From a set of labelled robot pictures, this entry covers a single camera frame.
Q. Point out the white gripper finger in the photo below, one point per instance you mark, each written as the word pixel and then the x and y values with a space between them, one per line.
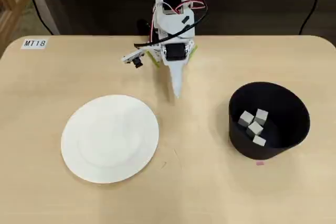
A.
pixel 173 77
pixel 180 74

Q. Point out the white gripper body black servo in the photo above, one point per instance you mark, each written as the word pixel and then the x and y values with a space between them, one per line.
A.
pixel 174 52

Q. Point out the white cube block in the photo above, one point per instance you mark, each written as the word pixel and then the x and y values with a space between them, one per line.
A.
pixel 246 118
pixel 261 116
pixel 260 140
pixel 255 128

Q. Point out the white round plate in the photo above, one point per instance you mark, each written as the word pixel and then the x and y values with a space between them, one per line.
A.
pixel 110 140

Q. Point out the black pot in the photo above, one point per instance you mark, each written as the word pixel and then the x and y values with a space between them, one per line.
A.
pixel 262 150

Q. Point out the small pink sticker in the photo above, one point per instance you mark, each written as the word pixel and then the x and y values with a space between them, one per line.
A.
pixel 260 163

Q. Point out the white MT18 label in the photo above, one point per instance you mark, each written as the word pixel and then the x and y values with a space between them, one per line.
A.
pixel 34 43

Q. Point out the green base plate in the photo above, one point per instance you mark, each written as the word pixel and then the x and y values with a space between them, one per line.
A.
pixel 153 62

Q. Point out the white gripper camera module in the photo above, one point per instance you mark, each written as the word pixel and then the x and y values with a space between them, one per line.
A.
pixel 131 57

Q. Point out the beige slanted post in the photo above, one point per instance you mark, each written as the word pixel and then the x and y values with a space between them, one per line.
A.
pixel 50 16

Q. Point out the wooden shelf frame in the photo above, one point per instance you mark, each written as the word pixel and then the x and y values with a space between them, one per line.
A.
pixel 10 16

